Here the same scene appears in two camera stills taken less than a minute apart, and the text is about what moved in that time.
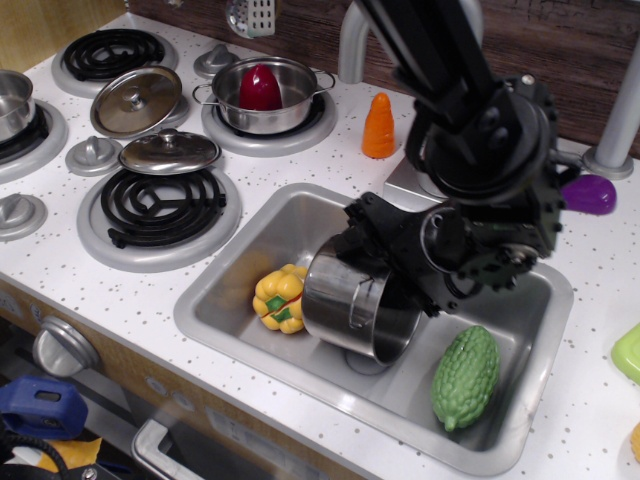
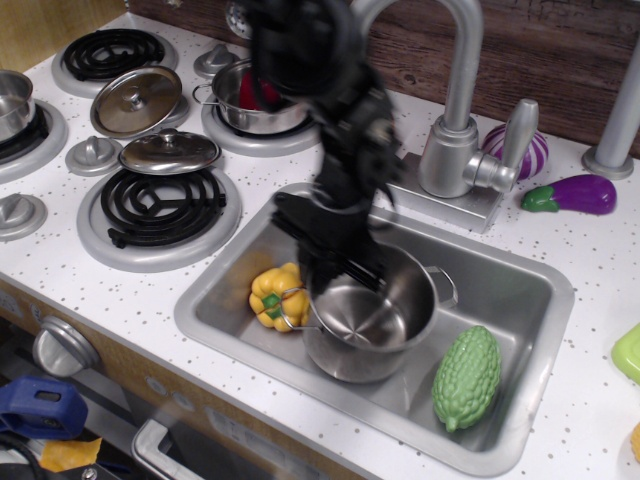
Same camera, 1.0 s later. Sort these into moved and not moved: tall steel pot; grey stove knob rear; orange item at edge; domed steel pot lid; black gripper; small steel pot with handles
Moved: black gripper; tall steel pot
Not moved: orange item at edge; grey stove knob rear; small steel pot with handles; domed steel pot lid
